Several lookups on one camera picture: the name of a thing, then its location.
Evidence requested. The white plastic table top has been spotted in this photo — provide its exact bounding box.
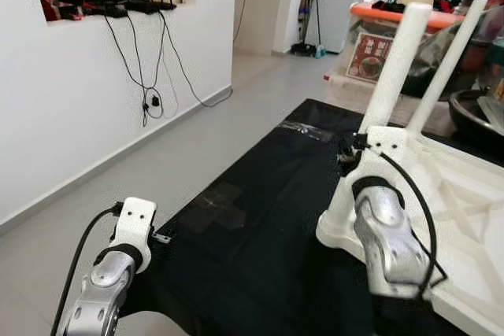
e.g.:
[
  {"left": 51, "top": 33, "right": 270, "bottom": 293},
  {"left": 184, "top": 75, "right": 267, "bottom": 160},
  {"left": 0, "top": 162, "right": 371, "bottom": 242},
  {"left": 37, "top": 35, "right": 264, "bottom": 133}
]
[{"left": 315, "top": 124, "right": 504, "bottom": 334}]

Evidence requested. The clear tape strip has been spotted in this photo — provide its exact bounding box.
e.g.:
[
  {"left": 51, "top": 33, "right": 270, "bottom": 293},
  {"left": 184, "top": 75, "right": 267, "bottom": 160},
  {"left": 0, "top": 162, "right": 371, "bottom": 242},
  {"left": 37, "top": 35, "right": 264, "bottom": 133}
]
[{"left": 280, "top": 120, "right": 336, "bottom": 145}]

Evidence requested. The clear tape cross patch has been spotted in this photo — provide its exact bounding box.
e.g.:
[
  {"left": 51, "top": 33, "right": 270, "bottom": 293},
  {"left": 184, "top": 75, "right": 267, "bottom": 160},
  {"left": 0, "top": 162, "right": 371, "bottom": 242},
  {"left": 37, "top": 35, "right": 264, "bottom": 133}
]
[{"left": 189, "top": 183, "right": 246, "bottom": 231}]

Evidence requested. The white low platform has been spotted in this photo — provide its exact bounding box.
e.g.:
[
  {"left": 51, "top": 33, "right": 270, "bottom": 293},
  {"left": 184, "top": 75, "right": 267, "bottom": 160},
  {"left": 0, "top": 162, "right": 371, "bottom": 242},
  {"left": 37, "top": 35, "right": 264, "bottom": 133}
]
[{"left": 324, "top": 72, "right": 458, "bottom": 138}]

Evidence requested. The red printed carton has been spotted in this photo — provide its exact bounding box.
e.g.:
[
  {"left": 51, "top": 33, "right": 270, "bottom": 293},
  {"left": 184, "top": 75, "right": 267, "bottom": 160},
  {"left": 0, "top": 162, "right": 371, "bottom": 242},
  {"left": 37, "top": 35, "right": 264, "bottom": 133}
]
[{"left": 345, "top": 33, "right": 395, "bottom": 83}]

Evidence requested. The black table cloth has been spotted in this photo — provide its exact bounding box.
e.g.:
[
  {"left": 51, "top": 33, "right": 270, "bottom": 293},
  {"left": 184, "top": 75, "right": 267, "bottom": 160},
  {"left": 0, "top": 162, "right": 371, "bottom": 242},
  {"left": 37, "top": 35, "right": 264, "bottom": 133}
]
[{"left": 122, "top": 98, "right": 504, "bottom": 336}]

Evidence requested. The mop with teal head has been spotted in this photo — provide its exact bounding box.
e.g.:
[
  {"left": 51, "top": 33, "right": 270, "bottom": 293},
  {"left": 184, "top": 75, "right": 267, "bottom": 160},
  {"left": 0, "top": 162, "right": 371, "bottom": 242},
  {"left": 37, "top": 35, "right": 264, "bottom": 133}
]
[{"left": 290, "top": 0, "right": 328, "bottom": 58}]

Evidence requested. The black round basin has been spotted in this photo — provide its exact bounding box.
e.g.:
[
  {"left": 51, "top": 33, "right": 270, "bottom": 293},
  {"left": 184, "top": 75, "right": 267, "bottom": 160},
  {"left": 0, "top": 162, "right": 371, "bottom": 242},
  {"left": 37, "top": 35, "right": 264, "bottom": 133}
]
[{"left": 449, "top": 88, "right": 504, "bottom": 157}]

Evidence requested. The white fridge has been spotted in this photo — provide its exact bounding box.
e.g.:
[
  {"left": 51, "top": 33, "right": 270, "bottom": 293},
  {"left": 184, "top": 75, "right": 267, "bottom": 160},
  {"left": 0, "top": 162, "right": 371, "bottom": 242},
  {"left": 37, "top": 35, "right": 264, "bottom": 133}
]
[{"left": 315, "top": 0, "right": 402, "bottom": 55}]

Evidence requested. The orange lidded storage box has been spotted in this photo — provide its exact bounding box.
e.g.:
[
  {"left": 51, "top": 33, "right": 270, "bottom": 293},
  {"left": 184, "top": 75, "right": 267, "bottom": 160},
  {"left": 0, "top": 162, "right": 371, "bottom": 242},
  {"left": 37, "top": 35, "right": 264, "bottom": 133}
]
[{"left": 349, "top": 2, "right": 467, "bottom": 85}]

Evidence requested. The clear plastic bin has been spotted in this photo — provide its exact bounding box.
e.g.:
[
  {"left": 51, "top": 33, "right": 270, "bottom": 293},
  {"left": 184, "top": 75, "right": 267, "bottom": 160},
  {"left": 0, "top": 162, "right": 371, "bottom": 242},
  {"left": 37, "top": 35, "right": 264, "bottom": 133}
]
[{"left": 479, "top": 92, "right": 504, "bottom": 128}]

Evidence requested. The black plastic bag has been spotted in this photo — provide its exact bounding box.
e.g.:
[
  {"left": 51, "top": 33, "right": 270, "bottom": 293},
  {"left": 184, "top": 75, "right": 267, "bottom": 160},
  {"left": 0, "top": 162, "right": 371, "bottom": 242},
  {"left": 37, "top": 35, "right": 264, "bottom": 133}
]
[{"left": 409, "top": 0, "right": 504, "bottom": 101}]

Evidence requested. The green pot lid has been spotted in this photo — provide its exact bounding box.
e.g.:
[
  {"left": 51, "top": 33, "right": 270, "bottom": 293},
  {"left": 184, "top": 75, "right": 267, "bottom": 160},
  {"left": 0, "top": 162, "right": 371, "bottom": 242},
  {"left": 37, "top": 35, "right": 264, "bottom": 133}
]
[{"left": 487, "top": 37, "right": 504, "bottom": 67}]

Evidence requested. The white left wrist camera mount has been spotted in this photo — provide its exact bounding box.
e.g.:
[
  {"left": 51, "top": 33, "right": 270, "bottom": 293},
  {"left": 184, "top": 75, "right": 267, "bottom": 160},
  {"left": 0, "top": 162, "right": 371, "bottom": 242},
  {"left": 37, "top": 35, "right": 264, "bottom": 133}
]
[{"left": 110, "top": 197, "right": 157, "bottom": 271}]

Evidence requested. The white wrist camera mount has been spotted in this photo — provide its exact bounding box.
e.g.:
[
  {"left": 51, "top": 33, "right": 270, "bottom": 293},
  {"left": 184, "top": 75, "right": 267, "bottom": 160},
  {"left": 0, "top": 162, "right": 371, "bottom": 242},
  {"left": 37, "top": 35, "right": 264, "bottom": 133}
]
[
  {"left": 110, "top": 197, "right": 157, "bottom": 271},
  {"left": 339, "top": 126, "right": 410, "bottom": 197}
]

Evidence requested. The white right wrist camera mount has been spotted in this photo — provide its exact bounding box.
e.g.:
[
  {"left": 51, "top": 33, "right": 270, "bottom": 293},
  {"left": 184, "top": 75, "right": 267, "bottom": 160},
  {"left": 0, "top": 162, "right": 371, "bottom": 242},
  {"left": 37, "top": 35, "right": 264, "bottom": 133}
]
[{"left": 339, "top": 126, "right": 410, "bottom": 197}]

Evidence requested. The black wall cable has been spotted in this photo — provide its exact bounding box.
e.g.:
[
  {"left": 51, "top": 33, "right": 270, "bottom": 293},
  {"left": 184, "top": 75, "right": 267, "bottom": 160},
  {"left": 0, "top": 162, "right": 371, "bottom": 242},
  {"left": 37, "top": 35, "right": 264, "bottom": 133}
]
[{"left": 102, "top": 9, "right": 235, "bottom": 128}]

